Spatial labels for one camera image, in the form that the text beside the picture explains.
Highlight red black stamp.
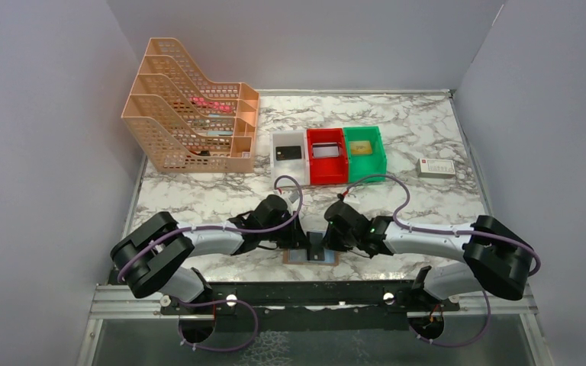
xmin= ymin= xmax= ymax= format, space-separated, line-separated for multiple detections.
xmin=190 ymin=149 xmax=211 ymax=156

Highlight white plastic bin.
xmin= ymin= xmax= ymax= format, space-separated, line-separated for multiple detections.
xmin=269 ymin=129 xmax=311 ymax=186

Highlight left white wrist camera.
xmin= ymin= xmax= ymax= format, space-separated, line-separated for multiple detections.
xmin=281 ymin=191 xmax=299 ymax=203

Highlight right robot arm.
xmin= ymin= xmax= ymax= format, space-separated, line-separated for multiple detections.
xmin=323 ymin=201 xmax=537 ymax=310

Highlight gold card in green bin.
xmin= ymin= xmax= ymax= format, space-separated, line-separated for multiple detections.
xmin=349 ymin=140 xmax=372 ymax=156

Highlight white box with red label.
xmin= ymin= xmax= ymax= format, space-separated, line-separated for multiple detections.
xmin=417 ymin=158 xmax=456 ymax=178

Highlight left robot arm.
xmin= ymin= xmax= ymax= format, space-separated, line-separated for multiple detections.
xmin=110 ymin=194 xmax=309 ymax=313

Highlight red plastic bin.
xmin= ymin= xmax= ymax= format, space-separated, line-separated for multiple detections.
xmin=306 ymin=128 xmax=349 ymax=185

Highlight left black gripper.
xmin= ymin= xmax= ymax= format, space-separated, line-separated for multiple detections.
xmin=260 ymin=211 xmax=312 ymax=249

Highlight pink items in organizer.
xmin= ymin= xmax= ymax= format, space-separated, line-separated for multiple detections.
xmin=190 ymin=97 xmax=233 ymax=114

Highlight white card in red bin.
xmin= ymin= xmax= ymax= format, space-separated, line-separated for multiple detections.
xmin=312 ymin=143 xmax=340 ymax=159

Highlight aluminium frame rail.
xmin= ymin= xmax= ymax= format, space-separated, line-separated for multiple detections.
xmin=88 ymin=280 xmax=539 ymax=320

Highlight green plastic bin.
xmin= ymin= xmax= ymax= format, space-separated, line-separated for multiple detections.
xmin=343 ymin=127 xmax=388 ymax=183

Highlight peach plastic file organizer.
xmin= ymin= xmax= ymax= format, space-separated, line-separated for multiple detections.
xmin=121 ymin=37 xmax=260 ymax=173

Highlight black credit card from holder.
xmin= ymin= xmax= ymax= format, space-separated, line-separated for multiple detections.
xmin=307 ymin=231 xmax=325 ymax=262

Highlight light blue credit card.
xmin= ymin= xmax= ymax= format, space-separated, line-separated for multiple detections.
xmin=285 ymin=249 xmax=307 ymax=264

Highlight black mounting rail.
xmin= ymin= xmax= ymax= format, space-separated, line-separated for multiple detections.
xmin=160 ymin=280 xmax=459 ymax=332

